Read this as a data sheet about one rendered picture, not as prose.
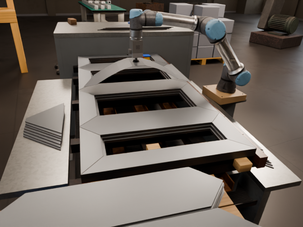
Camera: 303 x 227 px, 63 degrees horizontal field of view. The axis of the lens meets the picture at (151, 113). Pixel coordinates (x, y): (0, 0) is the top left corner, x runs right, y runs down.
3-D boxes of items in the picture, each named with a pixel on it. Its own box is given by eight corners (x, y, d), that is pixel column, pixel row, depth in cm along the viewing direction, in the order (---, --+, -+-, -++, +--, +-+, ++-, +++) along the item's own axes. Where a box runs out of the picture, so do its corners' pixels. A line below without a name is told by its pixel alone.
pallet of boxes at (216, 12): (209, 53, 571) (217, 3, 519) (227, 63, 511) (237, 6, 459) (165, 56, 540) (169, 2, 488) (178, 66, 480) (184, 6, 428)
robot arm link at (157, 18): (159, 11, 150) (141, 11, 148) (163, 13, 141) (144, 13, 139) (158, 24, 154) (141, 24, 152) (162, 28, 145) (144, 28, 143)
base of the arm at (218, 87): (228, 85, 204) (231, 74, 199) (239, 93, 192) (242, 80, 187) (213, 86, 200) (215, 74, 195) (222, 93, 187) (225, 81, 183)
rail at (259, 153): (257, 168, 108) (260, 157, 106) (156, 61, 245) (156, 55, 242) (264, 167, 109) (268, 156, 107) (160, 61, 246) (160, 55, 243)
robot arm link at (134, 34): (131, 30, 141) (128, 28, 148) (131, 38, 144) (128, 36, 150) (144, 30, 144) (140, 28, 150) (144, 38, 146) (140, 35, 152)
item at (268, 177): (263, 192, 112) (265, 188, 110) (171, 85, 221) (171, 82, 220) (299, 185, 116) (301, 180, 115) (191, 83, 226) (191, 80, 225)
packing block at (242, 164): (238, 173, 104) (240, 165, 102) (232, 165, 108) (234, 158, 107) (250, 170, 106) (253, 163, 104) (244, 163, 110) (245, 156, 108)
